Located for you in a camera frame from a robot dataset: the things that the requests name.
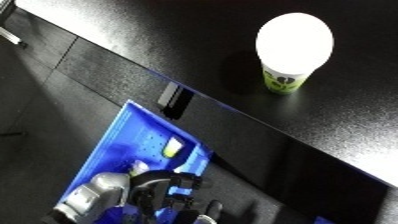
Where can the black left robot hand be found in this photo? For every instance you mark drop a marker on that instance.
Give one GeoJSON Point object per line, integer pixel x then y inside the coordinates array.
{"type": "Point", "coordinates": [160, 193]}

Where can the pale left robot arm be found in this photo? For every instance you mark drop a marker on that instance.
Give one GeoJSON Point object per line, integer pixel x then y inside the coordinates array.
{"type": "Point", "coordinates": [89, 196]}

